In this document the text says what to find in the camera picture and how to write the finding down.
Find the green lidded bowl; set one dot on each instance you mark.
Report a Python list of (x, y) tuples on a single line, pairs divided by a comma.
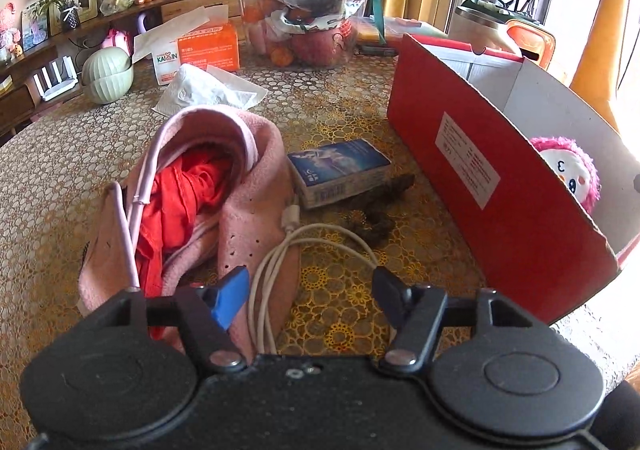
[(107, 75)]

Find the bag of fruit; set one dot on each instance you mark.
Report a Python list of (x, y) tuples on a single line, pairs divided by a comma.
[(310, 40)]

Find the white router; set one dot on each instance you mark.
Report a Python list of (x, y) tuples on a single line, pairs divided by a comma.
[(55, 85)]

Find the black dotted glove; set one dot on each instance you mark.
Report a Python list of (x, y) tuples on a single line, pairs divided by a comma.
[(380, 225)]

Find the small blue printed box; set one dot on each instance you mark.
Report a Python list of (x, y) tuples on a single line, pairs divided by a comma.
[(335, 165)]

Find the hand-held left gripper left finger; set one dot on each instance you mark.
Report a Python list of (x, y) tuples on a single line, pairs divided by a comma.
[(230, 295)]

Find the pink fleece cloth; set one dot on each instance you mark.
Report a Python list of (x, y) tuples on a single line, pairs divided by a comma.
[(260, 180)]

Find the red cloth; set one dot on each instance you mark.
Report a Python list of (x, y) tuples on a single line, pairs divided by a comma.
[(170, 210)]

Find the orange storage box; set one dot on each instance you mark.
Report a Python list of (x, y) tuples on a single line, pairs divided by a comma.
[(535, 42)]

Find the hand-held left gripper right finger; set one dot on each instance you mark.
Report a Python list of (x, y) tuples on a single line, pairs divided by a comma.
[(392, 297)]

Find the wooden cabinet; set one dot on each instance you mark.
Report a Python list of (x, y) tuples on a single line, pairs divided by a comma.
[(15, 110)]

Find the red cardboard shoe box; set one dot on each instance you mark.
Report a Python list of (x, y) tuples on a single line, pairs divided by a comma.
[(450, 180)]

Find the stack of colourful books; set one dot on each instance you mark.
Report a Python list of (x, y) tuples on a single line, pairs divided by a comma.
[(400, 27)]

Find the blue photo frame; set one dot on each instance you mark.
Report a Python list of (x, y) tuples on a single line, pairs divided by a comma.
[(35, 27)]

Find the pink bear figurine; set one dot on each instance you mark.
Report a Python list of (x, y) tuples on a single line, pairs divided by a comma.
[(10, 37)]

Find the white mug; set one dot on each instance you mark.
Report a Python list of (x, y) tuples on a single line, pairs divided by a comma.
[(475, 27)]

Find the yellow giraffe statue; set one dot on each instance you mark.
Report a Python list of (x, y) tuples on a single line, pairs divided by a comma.
[(605, 30)]

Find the pink plush toy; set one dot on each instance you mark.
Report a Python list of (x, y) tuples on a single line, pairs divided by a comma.
[(575, 170)]

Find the purple swan ornament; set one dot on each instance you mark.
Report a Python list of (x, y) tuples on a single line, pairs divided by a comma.
[(141, 25)]

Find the orange tissue box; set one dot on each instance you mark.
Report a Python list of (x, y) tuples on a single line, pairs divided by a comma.
[(205, 50)]

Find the white tissue paper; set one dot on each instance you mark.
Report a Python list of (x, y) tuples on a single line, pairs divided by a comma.
[(195, 85)]

